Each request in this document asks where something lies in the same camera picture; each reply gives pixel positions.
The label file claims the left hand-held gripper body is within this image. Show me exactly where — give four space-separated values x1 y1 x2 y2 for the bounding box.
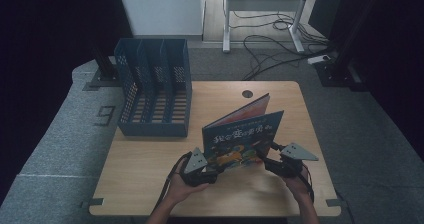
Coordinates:
181 146 221 188

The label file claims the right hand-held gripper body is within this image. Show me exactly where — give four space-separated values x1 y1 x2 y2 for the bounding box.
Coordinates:
264 142 320 179

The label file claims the blue picture book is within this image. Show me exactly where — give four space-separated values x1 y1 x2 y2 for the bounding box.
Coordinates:
201 92 285 170

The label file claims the blue plastic book rack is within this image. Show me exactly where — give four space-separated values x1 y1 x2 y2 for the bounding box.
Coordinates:
113 37 194 138

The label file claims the person's left hand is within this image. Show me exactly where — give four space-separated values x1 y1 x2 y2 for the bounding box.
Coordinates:
165 160 210 205

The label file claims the person's right hand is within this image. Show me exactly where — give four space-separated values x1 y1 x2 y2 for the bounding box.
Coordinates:
281 170 314 202

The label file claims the white power strip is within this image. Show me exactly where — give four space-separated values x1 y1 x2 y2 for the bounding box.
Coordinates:
306 54 332 66

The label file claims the large black metal stand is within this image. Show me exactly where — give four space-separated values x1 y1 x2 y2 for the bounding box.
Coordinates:
314 0 388 92

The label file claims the slim black metal stand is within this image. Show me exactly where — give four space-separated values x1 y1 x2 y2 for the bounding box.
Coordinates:
82 44 121 92

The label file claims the white panel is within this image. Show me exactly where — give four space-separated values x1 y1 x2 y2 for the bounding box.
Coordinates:
116 0 205 38

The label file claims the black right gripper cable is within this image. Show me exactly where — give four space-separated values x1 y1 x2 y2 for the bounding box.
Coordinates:
300 163 316 204

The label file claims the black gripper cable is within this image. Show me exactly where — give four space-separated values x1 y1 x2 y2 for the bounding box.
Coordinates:
300 163 316 204
152 151 193 216

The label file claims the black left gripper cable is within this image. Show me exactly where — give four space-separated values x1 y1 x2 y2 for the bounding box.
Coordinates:
152 151 193 216

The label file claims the black floor cable loop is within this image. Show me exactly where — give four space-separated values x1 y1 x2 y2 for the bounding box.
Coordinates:
242 33 331 82

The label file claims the black tangled floor cable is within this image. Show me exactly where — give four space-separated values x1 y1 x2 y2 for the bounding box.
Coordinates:
229 10 329 40

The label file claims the white metal desk frame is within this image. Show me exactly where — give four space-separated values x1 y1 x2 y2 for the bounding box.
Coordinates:
222 0 312 54

